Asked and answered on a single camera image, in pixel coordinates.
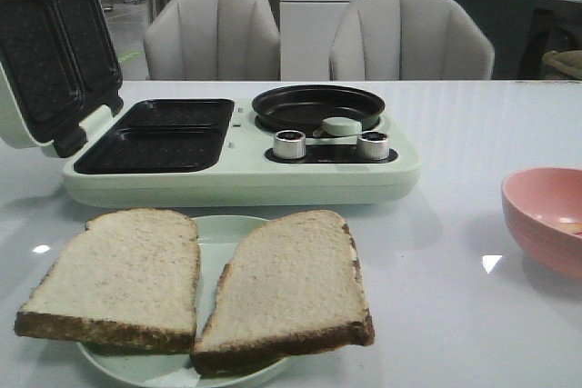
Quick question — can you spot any bread slice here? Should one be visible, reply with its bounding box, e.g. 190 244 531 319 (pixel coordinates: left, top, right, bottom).
192 210 375 375
15 208 201 353

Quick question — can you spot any light green sandwich maker lid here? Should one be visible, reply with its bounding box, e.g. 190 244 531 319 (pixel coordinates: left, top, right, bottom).
1 0 123 157

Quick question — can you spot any pink plastic bowl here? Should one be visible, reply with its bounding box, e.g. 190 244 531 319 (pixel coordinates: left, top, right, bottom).
501 167 581 279

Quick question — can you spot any light green breakfast maker base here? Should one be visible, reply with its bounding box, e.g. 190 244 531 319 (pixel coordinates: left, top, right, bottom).
63 98 420 207

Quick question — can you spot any left silver control knob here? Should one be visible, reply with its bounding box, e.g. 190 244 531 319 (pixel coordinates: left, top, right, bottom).
272 129 306 160

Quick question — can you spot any silver control knob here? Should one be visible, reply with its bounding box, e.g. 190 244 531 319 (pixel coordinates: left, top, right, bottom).
356 131 390 161
272 129 306 160

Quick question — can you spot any round black frying pan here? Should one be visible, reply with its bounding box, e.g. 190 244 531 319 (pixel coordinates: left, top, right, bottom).
252 85 385 136

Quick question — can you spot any right silver control knob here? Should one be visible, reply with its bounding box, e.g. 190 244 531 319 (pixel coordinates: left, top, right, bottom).
356 131 390 161

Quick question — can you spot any light green round plate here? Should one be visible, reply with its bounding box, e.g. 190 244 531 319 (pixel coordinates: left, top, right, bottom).
78 215 290 387

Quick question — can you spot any left beige upholstered chair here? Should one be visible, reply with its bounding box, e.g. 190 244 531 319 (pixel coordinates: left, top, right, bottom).
144 0 280 81

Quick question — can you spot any beige upholstered chair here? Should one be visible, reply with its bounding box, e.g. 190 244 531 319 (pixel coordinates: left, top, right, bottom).
144 0 280 81
329 0 495 81

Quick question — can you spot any right beige upholstered chair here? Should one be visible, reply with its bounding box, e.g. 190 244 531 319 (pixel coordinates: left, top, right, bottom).
329 0 495 81

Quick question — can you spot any white cabinet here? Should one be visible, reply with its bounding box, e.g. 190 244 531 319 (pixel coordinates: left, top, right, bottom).
279 0 354 81

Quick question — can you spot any dark grey counter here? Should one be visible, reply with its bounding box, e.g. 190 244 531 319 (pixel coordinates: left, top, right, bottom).
455 0 581 80

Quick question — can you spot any beige cushion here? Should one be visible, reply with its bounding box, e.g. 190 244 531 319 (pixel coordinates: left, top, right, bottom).
542 50 581 80

